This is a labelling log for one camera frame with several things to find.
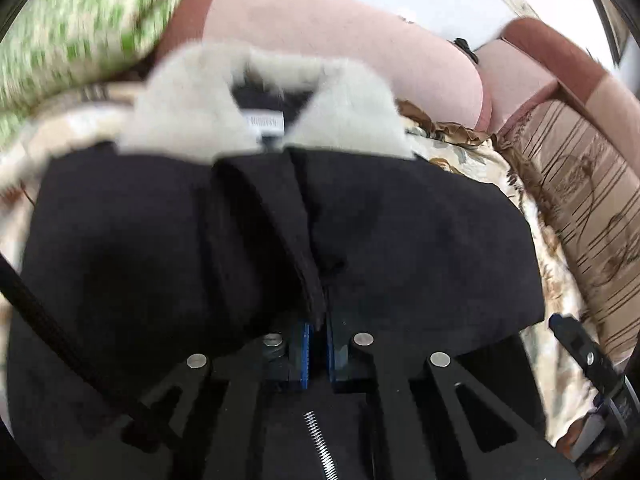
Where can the green patterned folded quilt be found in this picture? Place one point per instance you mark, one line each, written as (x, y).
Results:
(55, 45)

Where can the pink maroon corner cushion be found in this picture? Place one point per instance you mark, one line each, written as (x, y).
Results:
(530, 62)

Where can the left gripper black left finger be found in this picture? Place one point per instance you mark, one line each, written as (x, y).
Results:
(213, 406)

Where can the pink quilted bolster pillow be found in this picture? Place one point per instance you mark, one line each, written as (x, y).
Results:
(428, 71)

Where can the striped floral beige cushion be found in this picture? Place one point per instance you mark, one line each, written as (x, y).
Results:
(589, 195)

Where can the small black object behind pillow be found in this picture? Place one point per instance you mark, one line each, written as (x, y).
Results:
(463, 46)

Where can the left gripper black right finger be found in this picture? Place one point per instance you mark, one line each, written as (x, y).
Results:
(432, 418)

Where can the leaf pattern beige blanket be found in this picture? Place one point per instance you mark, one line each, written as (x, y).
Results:
(99, 111)

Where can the black coat with fur collar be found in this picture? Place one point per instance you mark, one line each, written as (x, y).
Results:
(251, 191)

